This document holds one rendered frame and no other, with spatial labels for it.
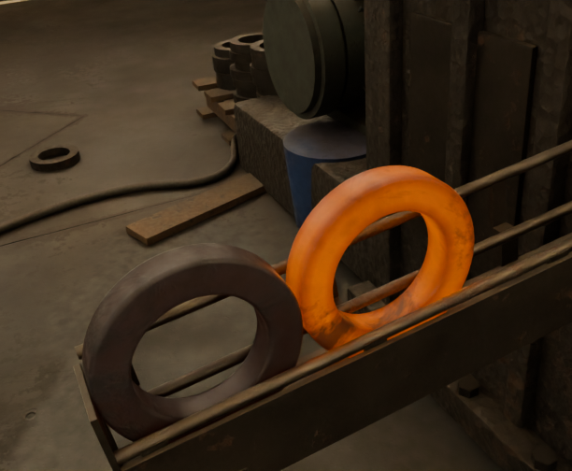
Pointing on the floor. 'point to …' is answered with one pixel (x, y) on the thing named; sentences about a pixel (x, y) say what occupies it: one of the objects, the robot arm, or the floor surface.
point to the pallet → (235, 78)
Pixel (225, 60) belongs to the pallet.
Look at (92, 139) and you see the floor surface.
